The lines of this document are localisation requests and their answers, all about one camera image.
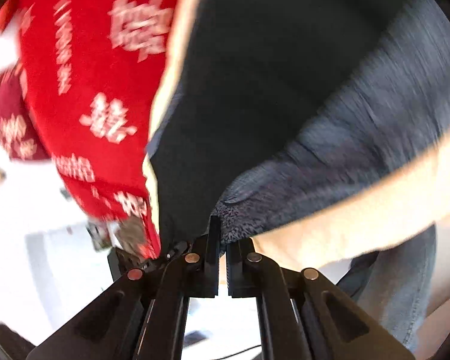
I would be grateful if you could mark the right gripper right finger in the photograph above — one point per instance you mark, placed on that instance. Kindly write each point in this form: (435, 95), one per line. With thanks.
(302, 314)

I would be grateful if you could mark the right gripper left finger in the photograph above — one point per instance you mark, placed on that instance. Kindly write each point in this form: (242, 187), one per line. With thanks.
(142, 315)

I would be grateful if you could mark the black pants with patterned trim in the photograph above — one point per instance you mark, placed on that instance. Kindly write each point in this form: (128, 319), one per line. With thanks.
(286, 107)

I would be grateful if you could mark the person's grey jeans legs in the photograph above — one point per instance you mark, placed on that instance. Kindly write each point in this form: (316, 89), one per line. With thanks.
(394, 286)

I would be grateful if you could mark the red embroidered pillow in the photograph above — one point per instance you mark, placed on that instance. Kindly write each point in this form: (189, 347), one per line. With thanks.
(18, 137)

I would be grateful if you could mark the red sofa cover with characters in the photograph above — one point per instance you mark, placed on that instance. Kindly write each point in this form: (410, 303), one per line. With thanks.
(93, 68)

